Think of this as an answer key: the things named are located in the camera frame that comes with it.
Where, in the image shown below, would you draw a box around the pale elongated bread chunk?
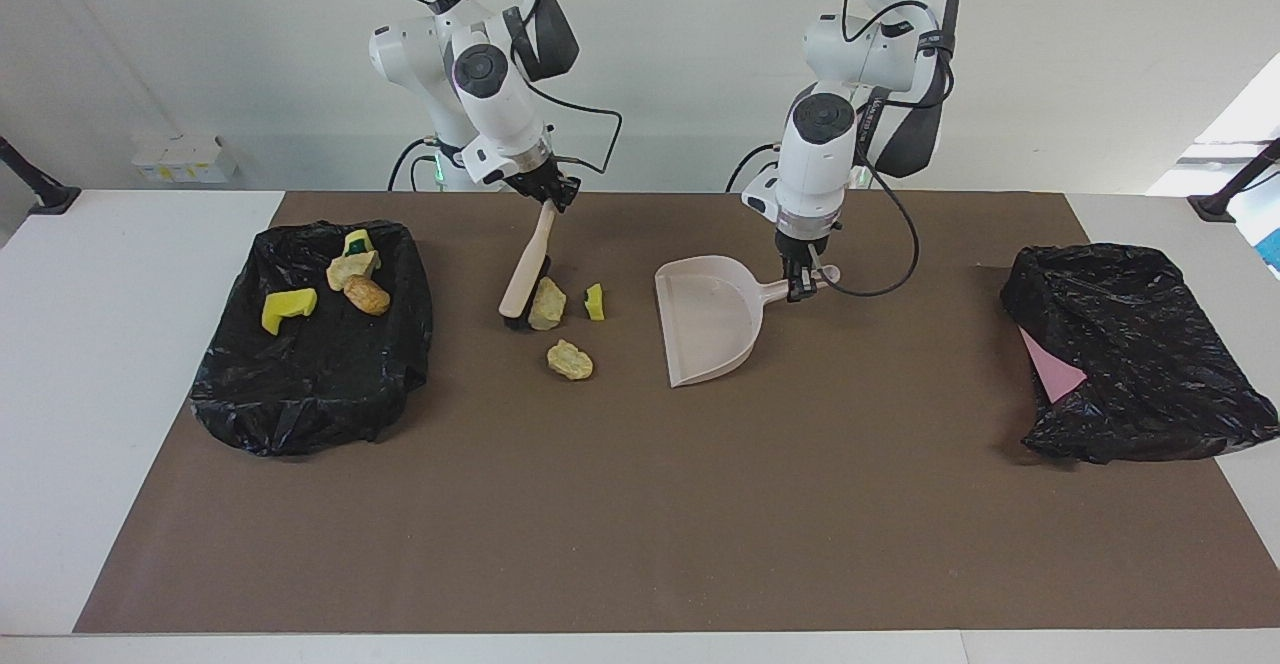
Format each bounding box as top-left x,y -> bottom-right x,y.
527,277 -> 568,332

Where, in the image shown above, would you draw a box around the pink bin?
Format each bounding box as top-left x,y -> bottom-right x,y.
1018,326 -> 1088,405

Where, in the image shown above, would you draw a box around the brown table mat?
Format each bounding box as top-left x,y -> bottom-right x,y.
75,191 -> 1280,635

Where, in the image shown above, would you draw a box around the black camera stand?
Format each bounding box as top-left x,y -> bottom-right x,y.
0,136 -> 81,216
1188,137 -> 1280,223

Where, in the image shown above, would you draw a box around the black base cable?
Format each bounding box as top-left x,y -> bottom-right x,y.
388,137 -> 443,193
725,140 -> 783,193

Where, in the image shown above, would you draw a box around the pale lumpy bread chunk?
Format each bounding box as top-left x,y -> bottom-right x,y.
546,339 -> 595,382

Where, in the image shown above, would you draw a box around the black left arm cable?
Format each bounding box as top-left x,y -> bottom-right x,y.
815,0 -> 976,298

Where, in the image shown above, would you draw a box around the beige hand brush black bristles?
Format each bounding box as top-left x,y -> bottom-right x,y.
499,200 -> 557,330

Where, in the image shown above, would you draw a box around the black bag lined bin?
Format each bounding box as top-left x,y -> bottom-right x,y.
190,221 -> 436,458

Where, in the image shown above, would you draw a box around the beige plastic dustpan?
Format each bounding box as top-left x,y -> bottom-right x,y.
655,255 -> 842,388

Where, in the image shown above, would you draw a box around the black bag on pink bin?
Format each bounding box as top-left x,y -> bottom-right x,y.
1000,242 -> 1280,465

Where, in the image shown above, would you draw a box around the white cardboard box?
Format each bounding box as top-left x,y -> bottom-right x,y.
130,134 -> 239,185

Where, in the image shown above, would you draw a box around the brown bread roll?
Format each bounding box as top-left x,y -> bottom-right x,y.
341,276 -> 391,317

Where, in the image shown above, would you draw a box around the yellow notched sponge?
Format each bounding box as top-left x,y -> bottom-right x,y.
261,288 -> 319,336

